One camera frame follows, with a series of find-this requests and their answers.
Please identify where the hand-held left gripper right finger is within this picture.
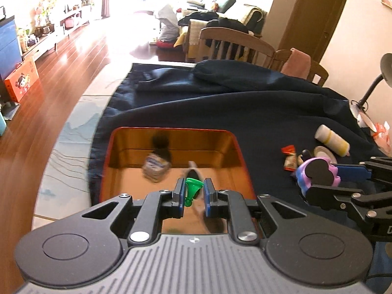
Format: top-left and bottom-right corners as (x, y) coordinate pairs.
(204, 178), (310, 247)

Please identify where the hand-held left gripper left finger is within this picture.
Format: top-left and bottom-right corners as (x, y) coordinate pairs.
(80, 178), (187, 247)

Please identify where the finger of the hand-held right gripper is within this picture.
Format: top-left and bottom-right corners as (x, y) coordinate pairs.
(306, 184), (392, 219)
(335, 156), (392, 182)

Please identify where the small green plastic toy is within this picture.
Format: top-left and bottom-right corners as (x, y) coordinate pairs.
(184, 178), (203, 208)

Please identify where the purple toy with black ears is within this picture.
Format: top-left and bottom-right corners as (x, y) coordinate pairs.
(295, 149), (342, 196)

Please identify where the white and yellow bottle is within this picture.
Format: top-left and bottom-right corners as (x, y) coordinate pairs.
(315, 124), (350, 157)

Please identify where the white round lid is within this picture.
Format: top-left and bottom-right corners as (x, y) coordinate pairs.
(314, 146), (337, 164)

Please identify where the orange plastic bin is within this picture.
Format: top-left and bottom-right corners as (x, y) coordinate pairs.
(98, 126), (261, 242)

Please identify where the pink packet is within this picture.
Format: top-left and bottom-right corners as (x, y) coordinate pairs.
(369, 122), (392, 157)

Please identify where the grey desk lamp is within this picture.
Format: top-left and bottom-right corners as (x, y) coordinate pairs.
(349, 53), (392, 128)

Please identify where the dark blue cloth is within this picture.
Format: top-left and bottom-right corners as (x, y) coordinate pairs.
(87, 59), (392, 285)

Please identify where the pale printed table mat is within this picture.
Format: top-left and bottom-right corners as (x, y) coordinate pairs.
(32, 93), (135, 221)

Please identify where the pink towel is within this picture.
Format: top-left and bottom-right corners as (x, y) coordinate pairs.
(281, 48), (311, 79)

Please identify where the brown wooden door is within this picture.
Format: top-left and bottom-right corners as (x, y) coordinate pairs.
(280, 0), (353, 63)

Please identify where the wooden slatted chair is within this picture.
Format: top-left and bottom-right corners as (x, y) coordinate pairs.
(199, 27), (275, 66)

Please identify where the black clothes pile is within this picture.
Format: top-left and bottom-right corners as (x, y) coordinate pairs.
(179, 12), (248, 34)

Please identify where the white plastic bag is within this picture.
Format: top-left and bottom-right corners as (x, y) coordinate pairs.
(155, 4), (180, 42)

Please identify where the dark green sofa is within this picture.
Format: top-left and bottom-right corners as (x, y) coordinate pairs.
(187, 0), (267, 34)

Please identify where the orange gift box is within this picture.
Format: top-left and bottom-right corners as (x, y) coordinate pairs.
(4, 57), (40, 103)

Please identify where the white low console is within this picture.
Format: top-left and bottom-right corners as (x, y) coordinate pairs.
(21, 4), (94, 59)

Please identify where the blue and black cabinet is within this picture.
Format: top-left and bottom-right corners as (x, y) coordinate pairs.
(0, 15), (23, 82)

